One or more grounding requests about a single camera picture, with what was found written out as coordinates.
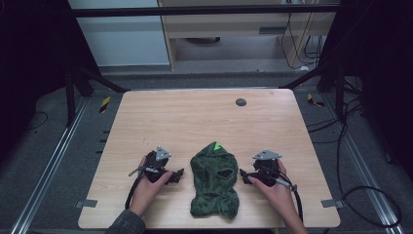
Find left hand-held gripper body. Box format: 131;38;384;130
142;145;173;184

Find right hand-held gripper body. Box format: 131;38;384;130
251;148;283;188

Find green knitted balaclava mask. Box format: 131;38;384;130
189;140;241;220

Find person's left hand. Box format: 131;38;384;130
129;155;174;217

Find person's right hand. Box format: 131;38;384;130
247;158;294;223

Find grey tape strip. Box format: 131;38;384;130
74;199;98;210
320;198;345;210

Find black yellow hazard tape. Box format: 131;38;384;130
306;93;326;108
98;96;112;114

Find white cabinet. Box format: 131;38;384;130
67;0;171;68

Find black curtain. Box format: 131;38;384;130
317;0;413;181
0;0;102;164

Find light wooden desk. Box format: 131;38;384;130
157;0;341;71

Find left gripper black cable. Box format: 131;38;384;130
124;165;161;211

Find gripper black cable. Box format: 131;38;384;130
124;165;161;211
259;165;305;224

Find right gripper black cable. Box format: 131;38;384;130
259;165;305;224

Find black floor cable loop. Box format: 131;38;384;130
306;96;403;229

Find metal floor rail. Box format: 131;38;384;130
9;97;90;234
324;93;406;234

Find black metal frame stand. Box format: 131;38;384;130
279;59;347;123
63;63;131;129

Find thin black floor cable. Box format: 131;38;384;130
26;110;50;132

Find hanging black cables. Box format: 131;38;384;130
280;12;323;71

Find black horizontal frame bar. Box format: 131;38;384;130
69;3;343;19

